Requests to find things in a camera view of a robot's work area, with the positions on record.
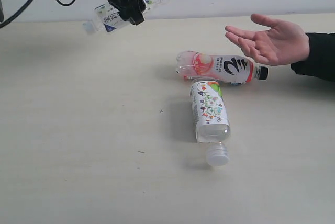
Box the white label tea bottle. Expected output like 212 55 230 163
82 0 169 35

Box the floral label clear bottle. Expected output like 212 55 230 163
190 77 231 167

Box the black sleeved forearm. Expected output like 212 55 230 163
291 32 334 82

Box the pink peach soda bottle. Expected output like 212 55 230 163
176 51 269 85

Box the person's open hand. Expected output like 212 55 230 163
225 14 310 66

